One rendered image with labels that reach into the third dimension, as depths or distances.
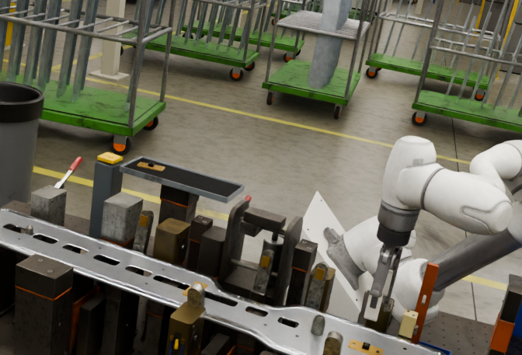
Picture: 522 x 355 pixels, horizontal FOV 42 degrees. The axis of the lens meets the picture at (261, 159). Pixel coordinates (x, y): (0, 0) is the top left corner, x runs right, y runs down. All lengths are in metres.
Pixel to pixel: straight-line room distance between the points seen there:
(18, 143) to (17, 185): 0.29
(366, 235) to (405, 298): 0.24
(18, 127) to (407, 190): 3.22
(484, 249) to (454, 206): 0.68
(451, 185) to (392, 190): 0.14
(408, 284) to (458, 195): 0.87
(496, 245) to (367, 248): 0.47
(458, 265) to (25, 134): 2.99
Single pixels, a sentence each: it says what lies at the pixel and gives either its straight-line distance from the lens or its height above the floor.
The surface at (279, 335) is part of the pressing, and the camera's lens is 1.73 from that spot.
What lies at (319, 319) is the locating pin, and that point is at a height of 1.04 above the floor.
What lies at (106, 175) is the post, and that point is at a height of 1.11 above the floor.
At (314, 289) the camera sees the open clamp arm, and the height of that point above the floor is 1.04.
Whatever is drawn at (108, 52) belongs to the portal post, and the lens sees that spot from 8.26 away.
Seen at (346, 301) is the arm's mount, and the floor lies 0.79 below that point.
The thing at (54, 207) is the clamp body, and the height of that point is 1.02.
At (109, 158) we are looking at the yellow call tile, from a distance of 2.24.
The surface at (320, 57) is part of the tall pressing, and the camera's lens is 7.99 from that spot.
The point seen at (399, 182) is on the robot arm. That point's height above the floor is 1.46.
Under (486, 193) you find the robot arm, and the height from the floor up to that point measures 1.50.
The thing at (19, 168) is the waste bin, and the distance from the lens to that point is 4.52.
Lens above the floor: 1.92
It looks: 18 degrees down
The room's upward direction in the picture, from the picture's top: 10 degrees clockwise
